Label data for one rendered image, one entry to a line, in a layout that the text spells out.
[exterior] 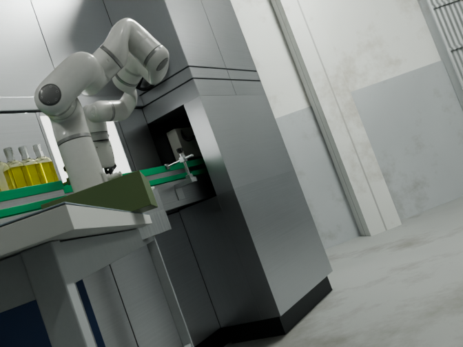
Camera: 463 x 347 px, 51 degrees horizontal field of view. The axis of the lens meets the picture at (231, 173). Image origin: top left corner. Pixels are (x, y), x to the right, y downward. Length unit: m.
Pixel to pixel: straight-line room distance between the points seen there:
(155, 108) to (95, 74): 1.27
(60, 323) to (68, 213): 0.14
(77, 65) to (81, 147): 0.22
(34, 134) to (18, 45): 0.43
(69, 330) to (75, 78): 0.83
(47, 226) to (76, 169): 0.77
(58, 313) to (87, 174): 0.76
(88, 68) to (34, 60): 1.02
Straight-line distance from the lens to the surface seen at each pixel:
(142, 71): 1.60
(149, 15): 2.64
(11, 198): 1.67
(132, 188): 1.24
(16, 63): 2.29
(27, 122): 2.14
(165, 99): 2.55
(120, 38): 1.45
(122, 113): 1.78
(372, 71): 4.97
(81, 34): 2.63
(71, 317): 0.65
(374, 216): 4.47
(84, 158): 1.37
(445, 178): 5.06
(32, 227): 0.61
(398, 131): 4.92
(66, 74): 1.35
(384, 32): 5.15
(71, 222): 0.60
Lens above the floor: 0.68
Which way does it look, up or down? 4 degrees up
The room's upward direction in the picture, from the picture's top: 20 degrees counter-clockwise
